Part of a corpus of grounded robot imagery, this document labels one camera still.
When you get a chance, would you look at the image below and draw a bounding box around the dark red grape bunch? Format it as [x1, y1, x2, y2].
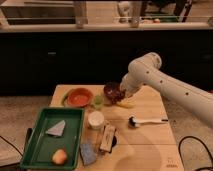
[108, 90, 125, 104]

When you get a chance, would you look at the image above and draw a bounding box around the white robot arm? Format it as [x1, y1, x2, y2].
[120, 52, 213, 128]

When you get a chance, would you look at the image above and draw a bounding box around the purple bowl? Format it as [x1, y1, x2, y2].
[104, 82, 124, 103]

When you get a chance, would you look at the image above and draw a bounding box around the orange bowl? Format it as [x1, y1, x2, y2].
[67, 88, 93, 107]

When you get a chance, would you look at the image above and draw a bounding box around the yellow banana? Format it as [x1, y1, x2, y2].
[116, 101, 134, 109]

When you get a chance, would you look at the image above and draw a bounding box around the white cup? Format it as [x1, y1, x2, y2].
[88, 111, 105, 129]

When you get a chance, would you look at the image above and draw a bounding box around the wooden whiteboard eraser block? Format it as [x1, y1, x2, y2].
[100, 124, 116, 152]

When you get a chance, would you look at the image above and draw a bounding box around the blue sponge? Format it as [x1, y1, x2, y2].
[80, 142, 97, 166]

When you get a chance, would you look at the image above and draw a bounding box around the red yellow apple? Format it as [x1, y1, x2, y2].
[52, 149, 68, 165]

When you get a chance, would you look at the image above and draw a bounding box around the green plastic tray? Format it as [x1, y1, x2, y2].
[20, 107, 84, 171]

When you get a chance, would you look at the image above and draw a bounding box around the white handled dish brush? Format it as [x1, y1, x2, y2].
[128, 116, 168, 128]

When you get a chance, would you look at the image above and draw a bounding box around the black cable right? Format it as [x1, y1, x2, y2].
[177, 135, 213, 171]

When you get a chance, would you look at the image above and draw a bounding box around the black cable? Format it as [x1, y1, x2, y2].
[177, 135, 213, 171]
[0, 127, 33, 171]

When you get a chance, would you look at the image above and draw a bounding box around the black cable left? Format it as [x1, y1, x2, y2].
[0, 127, 33, 171]

